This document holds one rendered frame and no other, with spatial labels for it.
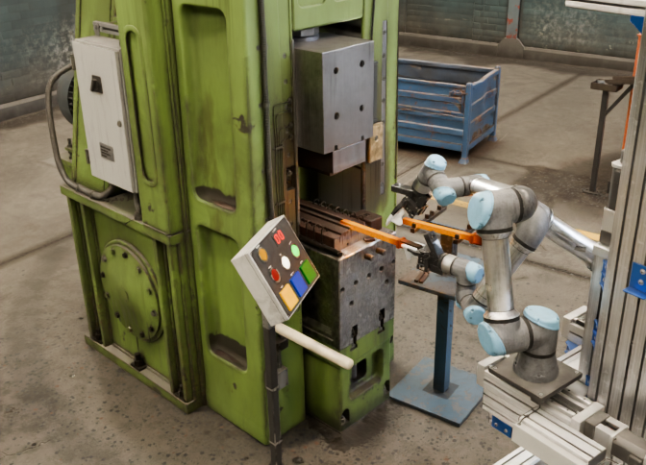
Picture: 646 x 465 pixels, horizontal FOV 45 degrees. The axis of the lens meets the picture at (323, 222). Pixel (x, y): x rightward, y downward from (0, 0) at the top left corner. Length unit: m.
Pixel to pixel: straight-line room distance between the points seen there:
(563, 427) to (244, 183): 1.45
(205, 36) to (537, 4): 8.15
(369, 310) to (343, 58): 1.15
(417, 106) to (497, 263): 4.62
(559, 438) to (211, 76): 1.83
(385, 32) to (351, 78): 0.42
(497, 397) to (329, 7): 1.60
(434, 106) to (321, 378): 3.84
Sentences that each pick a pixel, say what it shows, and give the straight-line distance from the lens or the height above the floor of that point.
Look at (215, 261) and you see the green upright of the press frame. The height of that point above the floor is 0.81.
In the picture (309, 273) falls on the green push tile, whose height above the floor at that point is 1.01.
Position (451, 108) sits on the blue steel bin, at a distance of 6.92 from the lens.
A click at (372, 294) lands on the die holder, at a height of 0.66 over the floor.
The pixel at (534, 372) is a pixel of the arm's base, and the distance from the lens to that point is 2.70.
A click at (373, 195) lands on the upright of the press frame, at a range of 3.59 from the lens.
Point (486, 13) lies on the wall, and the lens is 11.23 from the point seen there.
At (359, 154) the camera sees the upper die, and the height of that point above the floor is 1.31.
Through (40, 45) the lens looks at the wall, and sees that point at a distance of 9.22.
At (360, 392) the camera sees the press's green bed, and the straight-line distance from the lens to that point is 3.71.
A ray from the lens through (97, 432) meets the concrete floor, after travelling 3.90.
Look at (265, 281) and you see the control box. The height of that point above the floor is 1.10.
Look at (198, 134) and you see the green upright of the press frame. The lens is 3.27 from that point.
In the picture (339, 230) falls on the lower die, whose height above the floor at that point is 0.99.
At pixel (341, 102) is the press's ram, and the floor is 1.55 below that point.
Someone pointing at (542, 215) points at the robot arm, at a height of 1.26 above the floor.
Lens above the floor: 2.38
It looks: 24 degrees down
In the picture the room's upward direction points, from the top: 1 degrees counter-clockwise
